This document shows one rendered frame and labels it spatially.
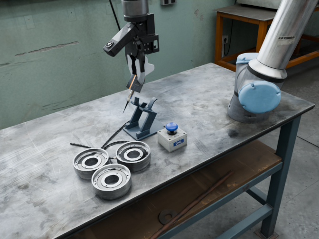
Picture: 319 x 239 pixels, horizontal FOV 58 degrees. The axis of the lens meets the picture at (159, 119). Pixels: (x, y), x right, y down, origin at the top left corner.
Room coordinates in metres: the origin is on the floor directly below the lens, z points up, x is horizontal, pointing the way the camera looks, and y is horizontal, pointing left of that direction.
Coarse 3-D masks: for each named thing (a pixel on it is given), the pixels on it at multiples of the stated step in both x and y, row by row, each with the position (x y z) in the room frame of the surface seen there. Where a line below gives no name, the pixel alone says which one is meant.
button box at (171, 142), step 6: (162, 132) 0.78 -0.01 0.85; (168, 132) 0.77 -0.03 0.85; (174, 132) 0.77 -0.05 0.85; (180, 132) 0.77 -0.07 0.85; (162, 138) 0.76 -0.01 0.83; (168, 138) 0.74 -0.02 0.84; (174, 138) 0.74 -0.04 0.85; (180, 138) 0.75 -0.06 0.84; (186, 138) 0.76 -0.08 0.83; (162, 144) 0.76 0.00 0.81; (168, 144) 0.73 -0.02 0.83; (174, 144) 0.73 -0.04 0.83; (180, 144) 0.75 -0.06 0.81; (186, 144) 0.76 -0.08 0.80; (168, 150) 0.73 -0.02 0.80; (174, 150) 0.73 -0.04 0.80
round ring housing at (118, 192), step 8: (104, 168) 0.63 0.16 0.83; (112, 168) 0.63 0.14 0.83; (120, 168) 0.63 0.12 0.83; (96, 176) 0.60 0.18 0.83; (104, 176) 0.60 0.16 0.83; (112, 176) 0.61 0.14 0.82; (120, 176) 0.60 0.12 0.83; (128, 176) 0.60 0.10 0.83; (96, 184) 0.57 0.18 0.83; (104, 184) 0.57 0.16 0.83; (128, 184) 0.56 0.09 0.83; (96, 192) 0.55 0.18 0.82; (104, 192) 0.54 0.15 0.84; (112, 192) 0.54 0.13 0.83; (120, 192) 0.54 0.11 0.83
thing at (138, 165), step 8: (128, 144) 0.74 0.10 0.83; (136, 144) 0.74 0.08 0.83; (144, 144) 0.73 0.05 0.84; (120, 152) 0.71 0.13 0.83; (128, 152) 0.70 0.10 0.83; (136, 152) 0.71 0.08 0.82; (120, 160) 0.65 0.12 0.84; (144, 160) 0.65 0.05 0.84; (128, 168) 0.64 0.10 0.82; (136, 168) 0.64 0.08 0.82
